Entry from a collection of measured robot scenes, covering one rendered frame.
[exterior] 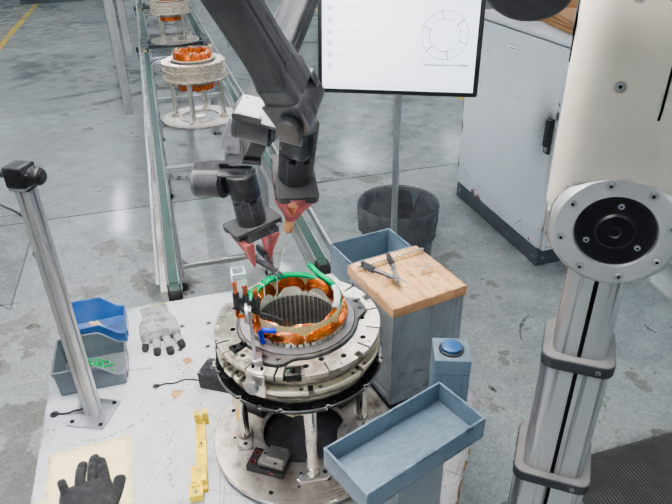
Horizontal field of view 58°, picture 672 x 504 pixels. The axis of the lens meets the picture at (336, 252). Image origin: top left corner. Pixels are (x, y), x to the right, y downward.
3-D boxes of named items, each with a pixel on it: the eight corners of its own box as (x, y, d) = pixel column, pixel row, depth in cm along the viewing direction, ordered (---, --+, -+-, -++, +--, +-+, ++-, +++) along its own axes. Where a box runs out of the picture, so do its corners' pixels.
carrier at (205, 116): (168, 108, 337) (159, 52, 322) (238, 105, 341) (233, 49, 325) (158, 131, 304) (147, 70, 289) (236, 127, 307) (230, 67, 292)
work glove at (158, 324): (139, 309, 175) (137, 302, 174) (180, 301, 178) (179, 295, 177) (140, 362, 155) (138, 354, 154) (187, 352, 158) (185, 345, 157)
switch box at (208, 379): (210, 371, 152) (207, 353, 149) (246, 378, 149) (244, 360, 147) (199, 387, 147) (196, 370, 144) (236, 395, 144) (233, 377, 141)
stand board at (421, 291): (347, 273, 141) (347, 265, 140) (415, 253, 149) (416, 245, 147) (392, 319, 126) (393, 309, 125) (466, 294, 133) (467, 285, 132)
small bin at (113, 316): (127, 313, 173) (122, 292, 170) (129, 342, 162) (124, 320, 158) (67, 325, 169) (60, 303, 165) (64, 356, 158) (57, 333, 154)
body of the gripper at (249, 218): (223, 232, 119) (214, 199, 115) (268, 212, 124) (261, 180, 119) (238, 245, 115) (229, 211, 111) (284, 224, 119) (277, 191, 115)
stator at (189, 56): (177, 83, 323) (171, 44, 313) (219, 81, 325) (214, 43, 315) (172, 95, 304) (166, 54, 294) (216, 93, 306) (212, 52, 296)
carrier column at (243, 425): (238, 435, 131) (227, 360, 120) (249, 432, 132) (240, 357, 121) (240, 443, 129) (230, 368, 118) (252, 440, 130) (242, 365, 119)
